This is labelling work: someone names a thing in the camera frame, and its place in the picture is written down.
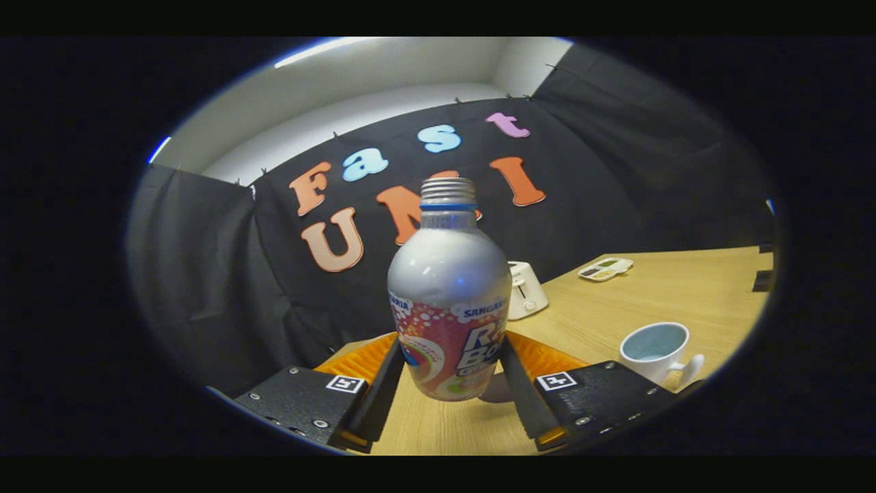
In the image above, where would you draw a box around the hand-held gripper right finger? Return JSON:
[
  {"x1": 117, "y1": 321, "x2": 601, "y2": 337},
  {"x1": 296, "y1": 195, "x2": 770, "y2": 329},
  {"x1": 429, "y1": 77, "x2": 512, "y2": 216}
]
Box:
[{"x1": 498, "y1": 329, "x2": 685, "y2": 453}]

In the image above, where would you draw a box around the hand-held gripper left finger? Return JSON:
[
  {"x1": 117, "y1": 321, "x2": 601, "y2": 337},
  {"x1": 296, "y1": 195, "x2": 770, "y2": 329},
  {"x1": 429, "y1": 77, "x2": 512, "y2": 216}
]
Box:
[{"x1": 235, "y1": 333, "x2": 405, "y2": 455}]

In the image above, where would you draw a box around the round dark brown coaster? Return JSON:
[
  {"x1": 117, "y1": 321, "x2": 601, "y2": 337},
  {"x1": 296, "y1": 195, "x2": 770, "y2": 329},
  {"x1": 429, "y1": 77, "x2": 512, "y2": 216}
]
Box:
[{"x1": 478, "y1": 372, "x2": 516, "y2": 404}]

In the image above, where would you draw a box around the silver juice bottle pink label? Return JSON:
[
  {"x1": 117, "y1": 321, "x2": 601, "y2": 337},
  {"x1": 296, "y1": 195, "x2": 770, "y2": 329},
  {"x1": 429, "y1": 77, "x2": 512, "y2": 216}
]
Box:
[{"x1": 387, "y1": 177, "x2": 513, "y2": 403}]

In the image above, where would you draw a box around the white cup blue inside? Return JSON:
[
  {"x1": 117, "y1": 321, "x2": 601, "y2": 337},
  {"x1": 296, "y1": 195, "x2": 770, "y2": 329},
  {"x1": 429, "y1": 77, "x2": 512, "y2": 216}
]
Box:
[{"x1": 619, "y1": 322, "x2": 706, "y2": 388}]

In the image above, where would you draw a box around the white toaster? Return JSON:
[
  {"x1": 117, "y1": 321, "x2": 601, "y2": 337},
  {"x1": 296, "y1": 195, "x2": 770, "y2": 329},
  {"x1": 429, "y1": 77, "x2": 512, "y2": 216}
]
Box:
[{"x1": 507, "y1": 261, "x2": 550, "y2": 321}]

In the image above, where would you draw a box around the wooden table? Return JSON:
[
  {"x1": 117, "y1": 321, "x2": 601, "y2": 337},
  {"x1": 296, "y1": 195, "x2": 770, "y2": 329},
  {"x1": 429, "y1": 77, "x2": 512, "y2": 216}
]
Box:
[{"x1": 328, "y1": 246, "x2": 775, "y2": 456}]

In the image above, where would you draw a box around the small white compartment tray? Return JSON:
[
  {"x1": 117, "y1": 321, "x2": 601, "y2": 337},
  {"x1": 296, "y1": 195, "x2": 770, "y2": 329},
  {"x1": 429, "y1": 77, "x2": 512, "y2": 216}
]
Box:
[{"x1": 578, "y1": 257, "x2": 634, "y2": 283}]

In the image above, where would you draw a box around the black backdrop cloth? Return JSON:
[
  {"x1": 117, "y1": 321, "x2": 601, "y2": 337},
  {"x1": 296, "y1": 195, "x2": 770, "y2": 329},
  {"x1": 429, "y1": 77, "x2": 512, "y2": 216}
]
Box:
[{"x1": 127, "y1": 42, "x2": 777, "y2": 398}]

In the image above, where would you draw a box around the long ceiling light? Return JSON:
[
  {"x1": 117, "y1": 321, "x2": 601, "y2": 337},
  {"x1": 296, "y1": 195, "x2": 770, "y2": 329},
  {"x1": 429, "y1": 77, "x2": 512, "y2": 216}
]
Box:
[{"x1": 274, "y1": 37, "x2": 374, "y2": 69}]

